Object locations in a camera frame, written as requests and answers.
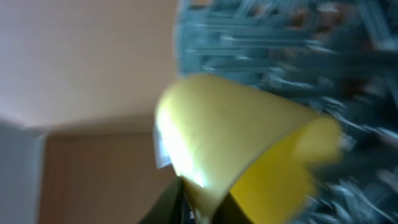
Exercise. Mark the grey dishwasher rack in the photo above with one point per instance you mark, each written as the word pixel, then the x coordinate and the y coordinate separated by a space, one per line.
pixel 337 57

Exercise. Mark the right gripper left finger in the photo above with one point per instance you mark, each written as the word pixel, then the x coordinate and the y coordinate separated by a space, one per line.
pixel 168 207

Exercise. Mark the yellow plastic cup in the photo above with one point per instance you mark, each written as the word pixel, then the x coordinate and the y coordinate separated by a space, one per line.
pixel 227 138

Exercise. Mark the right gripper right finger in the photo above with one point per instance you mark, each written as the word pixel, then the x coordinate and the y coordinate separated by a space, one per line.
pixel 230 213

